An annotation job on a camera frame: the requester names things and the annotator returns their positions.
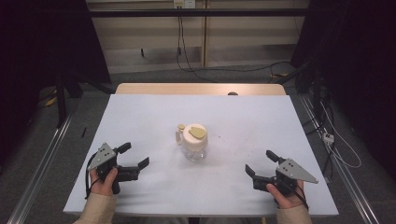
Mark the person's right hand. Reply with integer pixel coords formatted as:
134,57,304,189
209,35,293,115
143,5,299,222
266,180,307,209

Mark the wooden table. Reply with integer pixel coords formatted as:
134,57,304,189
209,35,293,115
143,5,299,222
115,82,287,96

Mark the left hand-held gripper black cable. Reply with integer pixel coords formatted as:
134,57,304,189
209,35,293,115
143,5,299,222
84,152,101,200

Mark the black horizontal metal bar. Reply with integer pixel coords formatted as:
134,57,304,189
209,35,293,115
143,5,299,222
88,7,310,18

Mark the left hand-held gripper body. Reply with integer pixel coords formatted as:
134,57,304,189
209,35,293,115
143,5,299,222
88,142,141,195

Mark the black hanging cable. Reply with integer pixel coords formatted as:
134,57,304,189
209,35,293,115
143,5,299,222
175,15,217,84

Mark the yellow floor tape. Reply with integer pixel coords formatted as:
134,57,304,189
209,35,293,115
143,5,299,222
44,95,59,107

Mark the right hand-held gripper black cable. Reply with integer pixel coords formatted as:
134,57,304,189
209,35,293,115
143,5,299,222
288,185,310,210

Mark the white cable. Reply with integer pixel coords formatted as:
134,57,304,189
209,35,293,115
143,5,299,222
319,102,362,170

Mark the black metal stand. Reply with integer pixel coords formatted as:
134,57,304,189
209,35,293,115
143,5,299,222
55,69,68,129

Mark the white table mat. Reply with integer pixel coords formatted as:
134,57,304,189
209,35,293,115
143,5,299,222
63,93,340,217

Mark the white wall socket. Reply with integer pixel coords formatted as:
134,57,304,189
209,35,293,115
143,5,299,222
173,0,197,9

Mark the black curtain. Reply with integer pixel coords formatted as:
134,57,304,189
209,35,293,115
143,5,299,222
0,0,112,166
290,0,396,181

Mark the clear cup with cream lid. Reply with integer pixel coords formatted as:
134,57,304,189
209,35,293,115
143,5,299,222
175,123,209,162

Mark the person's left hand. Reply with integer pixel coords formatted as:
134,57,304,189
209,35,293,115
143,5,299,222
89,167,120,196

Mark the aluminium floor rail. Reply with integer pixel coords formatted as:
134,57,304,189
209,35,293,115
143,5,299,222
299,93,380,224
6,114,75,224

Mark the hand-held gripper black cable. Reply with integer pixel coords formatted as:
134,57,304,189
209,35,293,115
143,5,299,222
288,185,310,210
84,152,101,200

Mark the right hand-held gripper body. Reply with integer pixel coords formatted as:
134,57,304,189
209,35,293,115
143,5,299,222
252,158,319,196

